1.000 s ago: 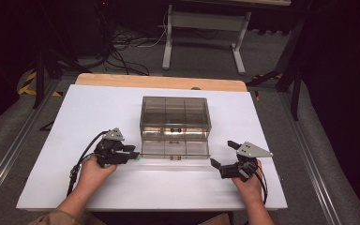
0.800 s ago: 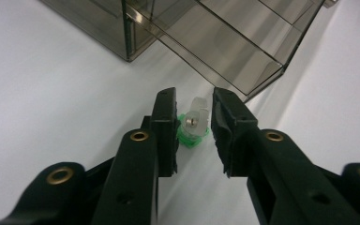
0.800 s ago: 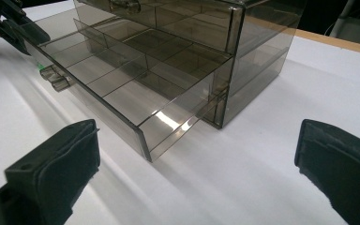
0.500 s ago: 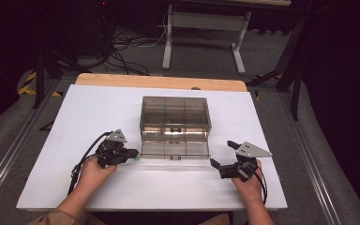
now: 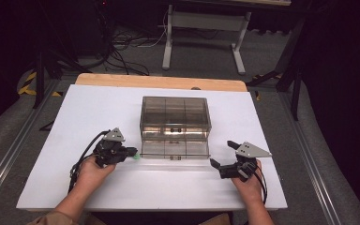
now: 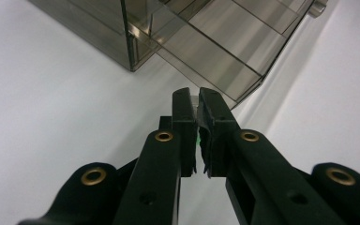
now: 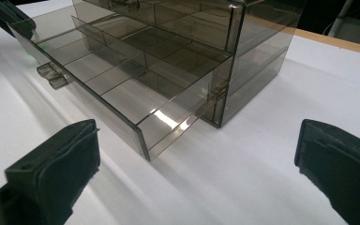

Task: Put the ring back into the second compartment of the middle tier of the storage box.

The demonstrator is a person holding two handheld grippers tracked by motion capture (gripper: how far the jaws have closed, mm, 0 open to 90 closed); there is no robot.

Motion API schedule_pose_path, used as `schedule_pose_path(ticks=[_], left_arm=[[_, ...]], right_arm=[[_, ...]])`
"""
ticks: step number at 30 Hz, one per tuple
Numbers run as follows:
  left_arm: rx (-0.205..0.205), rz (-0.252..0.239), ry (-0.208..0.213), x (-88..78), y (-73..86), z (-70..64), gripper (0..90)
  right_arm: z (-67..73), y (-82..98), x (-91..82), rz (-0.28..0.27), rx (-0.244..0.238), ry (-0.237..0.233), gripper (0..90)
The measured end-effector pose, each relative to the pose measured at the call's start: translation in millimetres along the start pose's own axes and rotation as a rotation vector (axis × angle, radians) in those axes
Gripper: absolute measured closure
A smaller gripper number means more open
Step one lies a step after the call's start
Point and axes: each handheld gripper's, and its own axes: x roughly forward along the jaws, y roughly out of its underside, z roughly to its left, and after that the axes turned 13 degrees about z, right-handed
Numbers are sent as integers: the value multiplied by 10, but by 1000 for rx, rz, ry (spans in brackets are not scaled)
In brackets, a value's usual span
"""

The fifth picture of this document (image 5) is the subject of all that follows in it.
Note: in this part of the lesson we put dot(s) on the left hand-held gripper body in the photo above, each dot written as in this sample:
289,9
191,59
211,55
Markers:
111,151

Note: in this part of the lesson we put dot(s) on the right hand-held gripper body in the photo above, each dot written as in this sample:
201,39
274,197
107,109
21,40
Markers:
250,151

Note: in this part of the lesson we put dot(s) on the black metal stand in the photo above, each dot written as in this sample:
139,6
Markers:
39,81
295,93

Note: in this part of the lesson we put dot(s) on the white metal desk frame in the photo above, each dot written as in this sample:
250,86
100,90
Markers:
200,20

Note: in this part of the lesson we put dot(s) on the tan sleeve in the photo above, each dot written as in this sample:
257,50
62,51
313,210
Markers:
54,219

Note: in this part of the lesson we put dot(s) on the small green object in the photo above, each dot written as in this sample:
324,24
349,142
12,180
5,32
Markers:
137,157

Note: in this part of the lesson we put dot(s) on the clear brown drawer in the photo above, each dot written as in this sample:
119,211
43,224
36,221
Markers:
156,150

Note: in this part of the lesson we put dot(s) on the person's left hand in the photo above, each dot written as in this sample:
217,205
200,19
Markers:
90,175

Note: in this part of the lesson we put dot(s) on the clear brown drawer box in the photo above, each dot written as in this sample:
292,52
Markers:
175,111

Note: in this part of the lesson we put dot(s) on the dark curtain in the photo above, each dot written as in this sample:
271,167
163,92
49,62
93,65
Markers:
0,62
340,93

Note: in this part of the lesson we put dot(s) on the white board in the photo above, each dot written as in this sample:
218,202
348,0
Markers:
106,109

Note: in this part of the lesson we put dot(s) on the wooden table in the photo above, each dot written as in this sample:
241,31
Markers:
156,82

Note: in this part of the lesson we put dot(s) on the yellow black floor tape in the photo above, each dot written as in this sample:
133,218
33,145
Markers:
23,90

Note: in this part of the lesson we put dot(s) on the person's right hand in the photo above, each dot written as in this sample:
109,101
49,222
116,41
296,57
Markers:
248,190

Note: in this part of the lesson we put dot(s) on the black floor bracket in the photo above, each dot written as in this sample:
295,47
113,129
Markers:
47,127

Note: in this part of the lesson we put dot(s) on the aluminium floor rail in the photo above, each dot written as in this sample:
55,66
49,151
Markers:
309,162
12,150

